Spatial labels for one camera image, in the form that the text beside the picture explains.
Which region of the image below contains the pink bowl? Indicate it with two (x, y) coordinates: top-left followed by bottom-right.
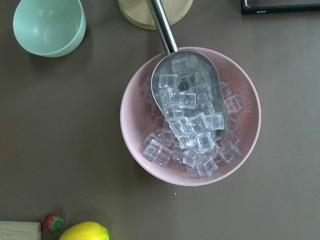
(120, 47), (261, 186)

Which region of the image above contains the pile of clear ice cubes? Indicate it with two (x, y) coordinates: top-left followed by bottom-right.
(140, 71), (241, 177)

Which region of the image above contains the metal ice scoop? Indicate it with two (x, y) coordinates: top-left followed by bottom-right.
(146, 0), (229, 140)

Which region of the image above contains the wooden glass stand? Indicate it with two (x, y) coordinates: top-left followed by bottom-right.
(118, 0), (193, 30)

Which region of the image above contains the yellow lemon near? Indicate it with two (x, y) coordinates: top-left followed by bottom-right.
(59, 221), (110, 240)

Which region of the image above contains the mint green bowl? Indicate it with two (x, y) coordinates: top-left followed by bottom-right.
(12, 0), (86, 58)

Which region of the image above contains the red strawberry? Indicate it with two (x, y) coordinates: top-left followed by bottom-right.
(44, 213), (65, 233)

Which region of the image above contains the wooden cutting board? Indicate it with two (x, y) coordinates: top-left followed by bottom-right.
(0, 221), (42, 240)

